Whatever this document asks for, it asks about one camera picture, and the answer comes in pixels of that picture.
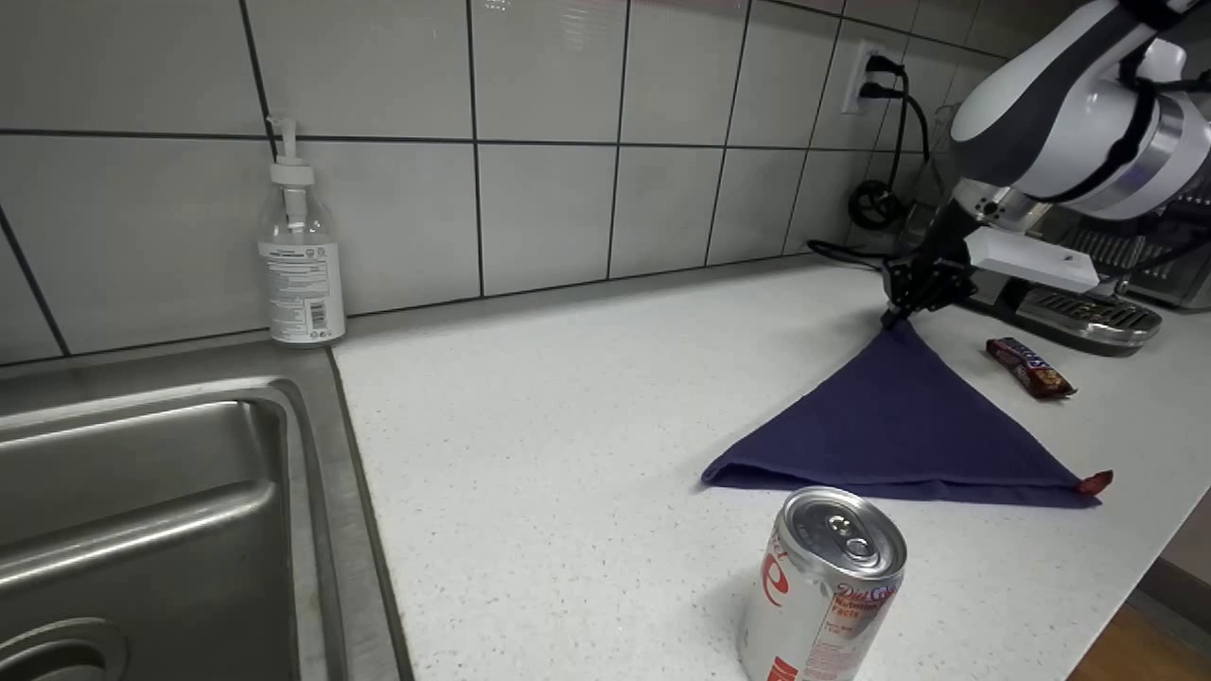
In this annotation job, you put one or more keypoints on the brown candy bar wrapper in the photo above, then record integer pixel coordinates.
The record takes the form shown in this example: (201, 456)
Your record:
(1031, 373)

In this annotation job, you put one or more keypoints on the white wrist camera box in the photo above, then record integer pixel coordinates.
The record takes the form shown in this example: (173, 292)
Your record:
(1031, 258)

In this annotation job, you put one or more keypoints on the dark blue towel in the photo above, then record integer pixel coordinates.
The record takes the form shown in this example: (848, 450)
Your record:
(896, 423)

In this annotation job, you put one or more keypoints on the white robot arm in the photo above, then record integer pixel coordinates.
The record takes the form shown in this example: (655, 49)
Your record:
(1095, 118)

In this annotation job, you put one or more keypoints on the white wall outlet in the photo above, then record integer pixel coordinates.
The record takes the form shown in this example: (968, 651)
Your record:
(869, 65)

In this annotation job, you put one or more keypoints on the stainless steel sink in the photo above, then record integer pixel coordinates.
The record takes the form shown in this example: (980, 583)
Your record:
(191, 522)

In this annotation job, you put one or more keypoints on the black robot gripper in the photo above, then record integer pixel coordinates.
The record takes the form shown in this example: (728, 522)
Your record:
(937, 273)

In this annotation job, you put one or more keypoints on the clear soap pump bottle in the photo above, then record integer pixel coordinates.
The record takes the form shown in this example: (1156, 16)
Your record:
(304, 292)

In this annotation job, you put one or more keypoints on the stainless espresso machine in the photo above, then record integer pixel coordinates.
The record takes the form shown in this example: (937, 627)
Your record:
(1146, 263)

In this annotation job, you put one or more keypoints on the silver soda can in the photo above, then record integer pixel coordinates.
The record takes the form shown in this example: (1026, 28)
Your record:
(823, 593)

